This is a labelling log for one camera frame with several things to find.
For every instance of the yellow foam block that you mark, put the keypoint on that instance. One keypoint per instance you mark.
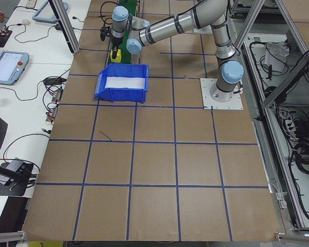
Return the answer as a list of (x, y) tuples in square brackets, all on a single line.
[(119, 57)]

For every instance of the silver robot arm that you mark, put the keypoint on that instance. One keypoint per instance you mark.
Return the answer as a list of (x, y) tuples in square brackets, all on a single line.
[(170, 23)]

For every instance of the white foam pad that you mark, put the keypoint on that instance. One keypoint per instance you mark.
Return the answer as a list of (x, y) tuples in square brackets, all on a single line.
[(124, 82)]

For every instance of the green conveyor belt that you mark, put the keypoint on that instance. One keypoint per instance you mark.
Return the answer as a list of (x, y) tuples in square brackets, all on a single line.
[(134, 7)]

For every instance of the blue plastic storage bin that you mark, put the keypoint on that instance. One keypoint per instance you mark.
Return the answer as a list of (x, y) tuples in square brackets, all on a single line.
[(121, 96)]

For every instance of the black power adapter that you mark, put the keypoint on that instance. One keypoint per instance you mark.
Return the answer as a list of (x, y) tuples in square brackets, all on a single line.
[(55, 81)]

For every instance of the light blue teach pendant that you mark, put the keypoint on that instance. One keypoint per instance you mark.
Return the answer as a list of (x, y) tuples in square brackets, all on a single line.
[(9, 67), (50, 11)]

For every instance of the beige tape roll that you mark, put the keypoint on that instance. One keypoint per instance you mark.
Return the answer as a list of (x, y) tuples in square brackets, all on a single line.
[(24, 22)]

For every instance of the white container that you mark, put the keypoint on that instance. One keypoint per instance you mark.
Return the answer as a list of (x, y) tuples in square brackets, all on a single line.
[(275, 60)]

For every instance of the white power strip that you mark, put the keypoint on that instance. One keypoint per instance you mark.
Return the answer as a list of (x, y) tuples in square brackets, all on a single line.
[(289, 123)]

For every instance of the aluminium extrusion bar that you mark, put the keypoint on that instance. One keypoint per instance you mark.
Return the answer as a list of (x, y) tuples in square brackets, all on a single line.
[(7, 236), (298, 237)]

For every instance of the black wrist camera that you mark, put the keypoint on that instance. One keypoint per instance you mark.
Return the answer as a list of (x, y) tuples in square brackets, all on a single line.
[(104, 33)]

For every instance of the aluminium extrusion post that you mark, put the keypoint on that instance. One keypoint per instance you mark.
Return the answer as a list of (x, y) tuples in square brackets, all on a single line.
[(67, 31)]

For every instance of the white square base plate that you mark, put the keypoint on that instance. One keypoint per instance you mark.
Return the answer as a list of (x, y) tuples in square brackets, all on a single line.
[(237, 103)]

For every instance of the V-shaped metal bar frame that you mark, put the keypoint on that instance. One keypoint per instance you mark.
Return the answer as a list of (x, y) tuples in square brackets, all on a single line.
[(249, 24)]

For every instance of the grey metal bracket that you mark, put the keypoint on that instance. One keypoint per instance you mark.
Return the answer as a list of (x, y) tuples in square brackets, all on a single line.
[(280, 200)]

